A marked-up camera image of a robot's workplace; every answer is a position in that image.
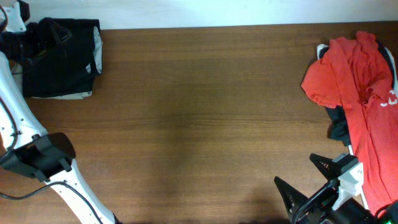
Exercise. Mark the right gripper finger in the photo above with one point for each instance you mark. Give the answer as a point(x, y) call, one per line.
point(328, 168)
point(293, 200)

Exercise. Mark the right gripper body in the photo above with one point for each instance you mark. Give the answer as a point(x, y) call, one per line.
point(324, 205)

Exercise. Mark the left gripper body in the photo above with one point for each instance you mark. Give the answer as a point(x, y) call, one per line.
point(22, 46)

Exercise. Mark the black shorts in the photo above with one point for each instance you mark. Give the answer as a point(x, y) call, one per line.
point(70, 67)

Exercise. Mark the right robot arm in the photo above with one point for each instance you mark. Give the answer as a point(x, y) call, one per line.
point(334, 202)

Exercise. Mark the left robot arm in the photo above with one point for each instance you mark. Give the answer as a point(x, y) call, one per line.
point(33, 152)

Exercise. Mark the black garment under red shirt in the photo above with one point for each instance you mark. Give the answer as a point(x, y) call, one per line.
point(338, 129)

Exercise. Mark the folded khaki shorts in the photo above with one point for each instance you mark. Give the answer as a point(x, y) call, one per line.
point(17, 70)

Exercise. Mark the red shirt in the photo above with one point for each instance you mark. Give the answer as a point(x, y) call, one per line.
point(354, 75)

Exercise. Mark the white garment under pile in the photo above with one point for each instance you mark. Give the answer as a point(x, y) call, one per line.
point(321, 50)

